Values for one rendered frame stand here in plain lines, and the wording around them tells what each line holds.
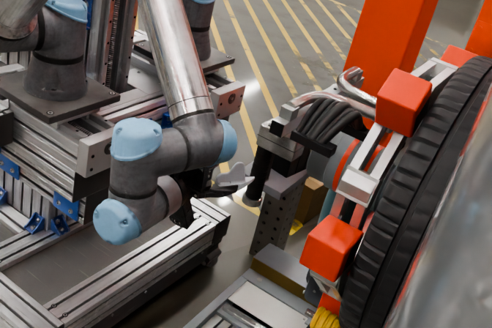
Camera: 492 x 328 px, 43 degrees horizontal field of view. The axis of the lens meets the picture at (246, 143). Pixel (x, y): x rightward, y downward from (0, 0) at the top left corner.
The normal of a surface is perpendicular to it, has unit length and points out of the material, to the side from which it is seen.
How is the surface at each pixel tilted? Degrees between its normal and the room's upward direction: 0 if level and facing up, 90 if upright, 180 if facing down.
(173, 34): 49
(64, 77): 72
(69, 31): 90
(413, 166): 54
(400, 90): 35
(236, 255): 0
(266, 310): 0
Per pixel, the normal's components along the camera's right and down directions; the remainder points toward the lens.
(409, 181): -0.34, -0.18
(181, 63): 0.18, -0.17
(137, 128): 0.13, -0.91
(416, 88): -0.13, -0.52
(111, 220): -0.48, 0.29
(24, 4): -0.06, 0.95
